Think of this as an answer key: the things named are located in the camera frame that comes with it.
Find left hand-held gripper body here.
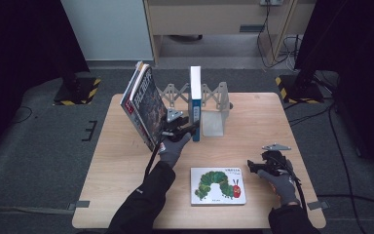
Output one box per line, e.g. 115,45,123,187
160,107,191,142

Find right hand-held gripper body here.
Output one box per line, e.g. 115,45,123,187
261,143,296,177

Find grey metal expandable book rack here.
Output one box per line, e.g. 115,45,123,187
158,81,234,137

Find dark illustrated book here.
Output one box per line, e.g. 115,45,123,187
119,60,169,153

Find blue book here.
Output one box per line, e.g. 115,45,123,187
189,65,204,143

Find white caterpillar picture book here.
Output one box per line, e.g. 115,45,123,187
189,167,247,207

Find person's left hand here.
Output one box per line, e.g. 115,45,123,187
158,132,193,169

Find person's right hand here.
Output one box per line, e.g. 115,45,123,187
256,169,301,208

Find grey floor tape piece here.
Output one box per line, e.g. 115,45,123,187
306,200,331,211
66,200,92,212

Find black stand with striped base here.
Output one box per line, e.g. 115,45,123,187
53,64,102,106
275,64,326,105

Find black floor tape mark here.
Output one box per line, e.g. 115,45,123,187
81,120,99,142

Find white cabinet panel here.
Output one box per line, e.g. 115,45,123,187
60,0,154,61

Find black curtain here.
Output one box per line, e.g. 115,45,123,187
294,0,374,178
0,0,91,164

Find left hand-held gripper cable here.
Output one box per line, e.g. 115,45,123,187
143,135,165,179

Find long black floor cable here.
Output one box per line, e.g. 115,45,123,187
283,97,374,211

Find tangled grey cables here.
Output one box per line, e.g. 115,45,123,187
280,34,303,72

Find black power cable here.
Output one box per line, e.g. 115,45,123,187
256,3,290,70

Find thin black floor cable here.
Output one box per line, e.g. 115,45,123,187
12,105,34,125

